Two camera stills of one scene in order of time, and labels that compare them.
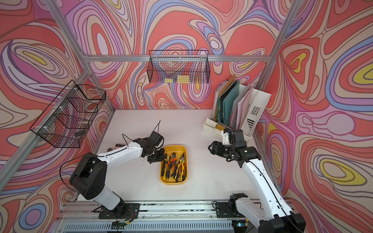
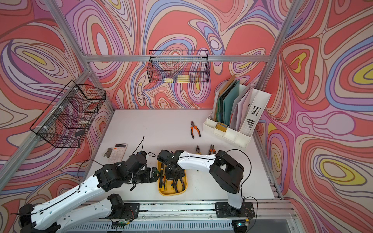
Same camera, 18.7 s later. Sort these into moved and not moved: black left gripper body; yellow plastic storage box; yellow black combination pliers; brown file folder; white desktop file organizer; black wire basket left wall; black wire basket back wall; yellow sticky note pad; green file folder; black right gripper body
Moved: yellow black combination pliers; yellow plastic storage box; black right gripper body; black left gripper body
Not moved: brown file folder; white desktop file organizer; yellow sticky note pad; black wire basket back wall; green file folder; black wire basket left wall
